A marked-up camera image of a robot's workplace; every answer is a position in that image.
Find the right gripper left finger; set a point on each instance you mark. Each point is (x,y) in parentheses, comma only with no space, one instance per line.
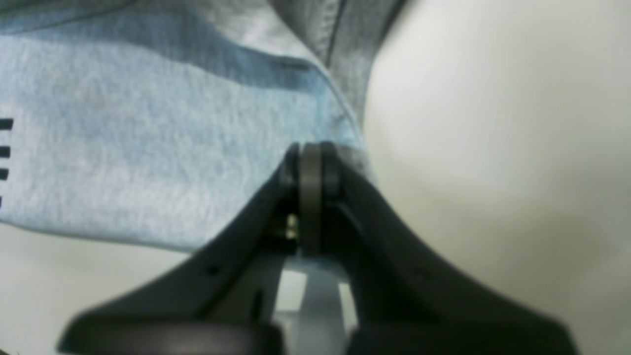
(221,300)

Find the grey T-shirt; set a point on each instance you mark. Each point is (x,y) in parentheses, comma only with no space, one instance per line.
(154,122)

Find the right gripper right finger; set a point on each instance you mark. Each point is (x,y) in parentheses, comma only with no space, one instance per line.
(408,299)

